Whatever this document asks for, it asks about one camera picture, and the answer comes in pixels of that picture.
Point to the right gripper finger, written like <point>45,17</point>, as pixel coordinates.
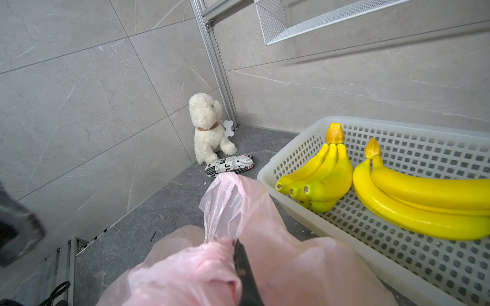
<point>250,295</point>

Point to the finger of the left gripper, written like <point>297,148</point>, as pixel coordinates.
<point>21,230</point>

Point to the pink printed plastic bag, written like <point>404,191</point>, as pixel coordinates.
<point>195,266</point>

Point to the yellow-green banana bunch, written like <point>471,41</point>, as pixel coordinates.
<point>325,178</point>

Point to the bright yellow banana bunch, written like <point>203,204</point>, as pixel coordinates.
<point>442,208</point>

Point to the white teddy bear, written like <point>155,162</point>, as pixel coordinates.
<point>205,113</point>

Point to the white plastic basket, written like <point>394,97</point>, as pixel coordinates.
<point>425,269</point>

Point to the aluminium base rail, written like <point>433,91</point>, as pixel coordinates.
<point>54,274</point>

